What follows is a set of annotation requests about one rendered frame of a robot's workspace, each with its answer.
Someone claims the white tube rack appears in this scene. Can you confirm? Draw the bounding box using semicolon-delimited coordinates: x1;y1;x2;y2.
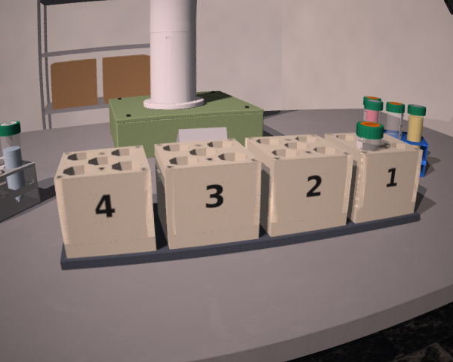
0;156;41;221

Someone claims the blue tube rack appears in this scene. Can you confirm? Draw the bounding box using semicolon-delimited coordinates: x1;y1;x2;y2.
401;131;428;177

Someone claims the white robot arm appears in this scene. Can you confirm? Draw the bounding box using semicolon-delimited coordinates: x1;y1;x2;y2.
143;0;204;110

